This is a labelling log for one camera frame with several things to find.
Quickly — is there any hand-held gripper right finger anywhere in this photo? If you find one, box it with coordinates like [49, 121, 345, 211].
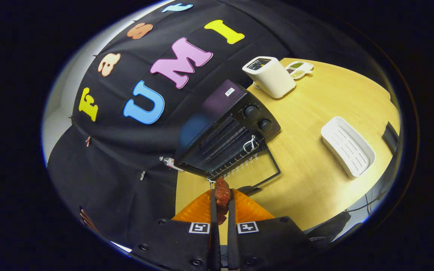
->
[228, 188, 312, 271]

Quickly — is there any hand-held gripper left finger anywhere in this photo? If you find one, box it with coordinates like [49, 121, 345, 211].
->
[130, 189, 221, 271]

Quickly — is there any red steak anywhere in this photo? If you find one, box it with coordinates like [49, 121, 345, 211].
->
[214, 178, 232, 225]

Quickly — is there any black toaster oven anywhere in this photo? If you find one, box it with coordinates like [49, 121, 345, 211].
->
[174, 79, 281, 195]

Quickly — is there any white toaster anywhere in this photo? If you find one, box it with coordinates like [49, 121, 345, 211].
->
[242, 56, 296, 99]

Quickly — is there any small clear bottle pink label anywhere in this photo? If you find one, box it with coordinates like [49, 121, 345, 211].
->
[159, 156, 183, 172]

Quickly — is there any white ribbed tray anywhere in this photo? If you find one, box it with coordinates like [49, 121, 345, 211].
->
[321, 116, 376, 178]

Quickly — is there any small black block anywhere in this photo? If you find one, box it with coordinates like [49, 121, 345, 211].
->
[382, 122, 400, 155]

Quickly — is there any small white compartment dish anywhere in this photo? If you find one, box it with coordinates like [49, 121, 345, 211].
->
[285, 61, 314, 80]

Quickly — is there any black cable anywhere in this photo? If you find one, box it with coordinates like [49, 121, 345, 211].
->
[347, 186, 388, 213]

